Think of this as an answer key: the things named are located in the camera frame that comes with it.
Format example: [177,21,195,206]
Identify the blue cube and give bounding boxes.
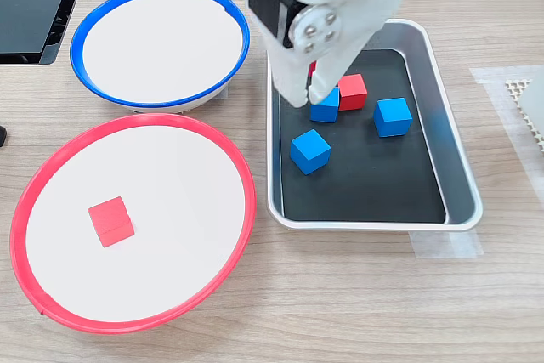
[289,128,332,176]
[309,86,341,124]
[372,97,414,139]

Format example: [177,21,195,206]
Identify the black tray mat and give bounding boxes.
[276,48,447,224]

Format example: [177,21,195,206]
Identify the black electronic device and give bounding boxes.
[0,0,93,66]

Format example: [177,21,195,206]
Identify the steel tray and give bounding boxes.
[266,18,485,233]

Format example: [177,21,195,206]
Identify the red-rimmed white plate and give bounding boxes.
[8,112,258,336]

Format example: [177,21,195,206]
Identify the pale perforated plate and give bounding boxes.
[504,77,544,154]

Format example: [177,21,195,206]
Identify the clear tape strip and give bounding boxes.
[408,230,485,259]

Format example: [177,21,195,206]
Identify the blue-rimmed white plate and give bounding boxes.
[69,0,252,114]

